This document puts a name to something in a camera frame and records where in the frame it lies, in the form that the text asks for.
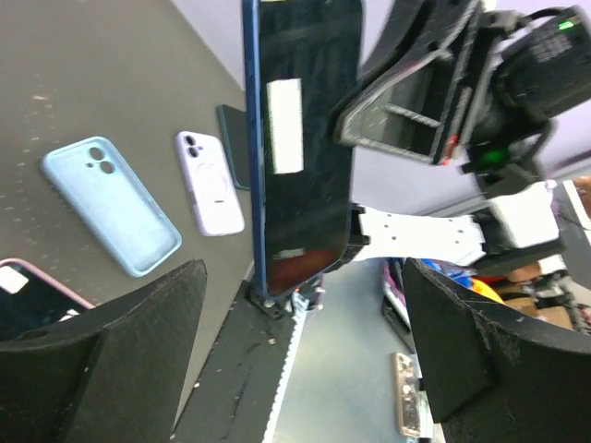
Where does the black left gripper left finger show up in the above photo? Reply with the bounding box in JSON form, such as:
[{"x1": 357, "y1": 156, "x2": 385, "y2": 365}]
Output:
[{"x1": 1, "y1": 259, "x2": 207, "y2": 442}]

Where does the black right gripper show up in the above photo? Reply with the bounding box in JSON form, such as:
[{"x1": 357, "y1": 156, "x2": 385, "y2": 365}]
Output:
[{"x1": 327, "y1": 0, "x2": 555, "y2": 167}]

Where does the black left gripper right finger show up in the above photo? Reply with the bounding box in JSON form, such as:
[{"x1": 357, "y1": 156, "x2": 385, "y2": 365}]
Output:
[{"x1": 404, "y1": 259, "x2": 590, "y2": 443}]

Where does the black smartphone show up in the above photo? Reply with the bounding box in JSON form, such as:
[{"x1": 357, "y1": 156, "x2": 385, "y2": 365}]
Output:
[{"x1": 1, "y1": 264, "x2": 89, "y2": 341}]

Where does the light blue phone case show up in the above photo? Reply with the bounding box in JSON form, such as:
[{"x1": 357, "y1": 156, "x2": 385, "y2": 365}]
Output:
[{"x1": 42, "y1": 136, "x2": 182, "y2": 278}]

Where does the pink phone case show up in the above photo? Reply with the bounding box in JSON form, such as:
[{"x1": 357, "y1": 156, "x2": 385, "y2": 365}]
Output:
[{"x1": 1, "y1": 257, "x2": 94, "y2": 309}]

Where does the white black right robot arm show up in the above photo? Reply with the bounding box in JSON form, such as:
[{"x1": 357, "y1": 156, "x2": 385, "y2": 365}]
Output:
[{"x1": 330, "y1": 1, "x2": 590, "y2": 275}]

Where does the gold phone on floor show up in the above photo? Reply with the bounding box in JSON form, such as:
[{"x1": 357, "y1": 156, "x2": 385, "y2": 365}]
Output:
[{"x1": 393, "y1": 353, "x2": 420, "y2": 438}]

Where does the lilac phone case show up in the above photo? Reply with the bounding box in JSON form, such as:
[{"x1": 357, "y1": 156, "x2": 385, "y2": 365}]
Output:
[{"x1": 175, "y1": 131, "x2": 245, "y2": 236}]

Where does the dark green smartphone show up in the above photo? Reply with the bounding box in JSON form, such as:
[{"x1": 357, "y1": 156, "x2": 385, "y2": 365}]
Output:
[{"x1": 259, "y1": 1, "x2": 364, "y2": 299}]

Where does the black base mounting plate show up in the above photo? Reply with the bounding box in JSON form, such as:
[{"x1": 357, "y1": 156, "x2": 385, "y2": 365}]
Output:
[{"x1": 170, "y1": 282, "x2": 295, "y2": 442}]

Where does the aluminium slotted rail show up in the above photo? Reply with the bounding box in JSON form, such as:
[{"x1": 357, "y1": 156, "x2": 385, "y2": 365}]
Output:
[{"x1": 261, "y1": 291, "x2": 309, "y2": 443}]

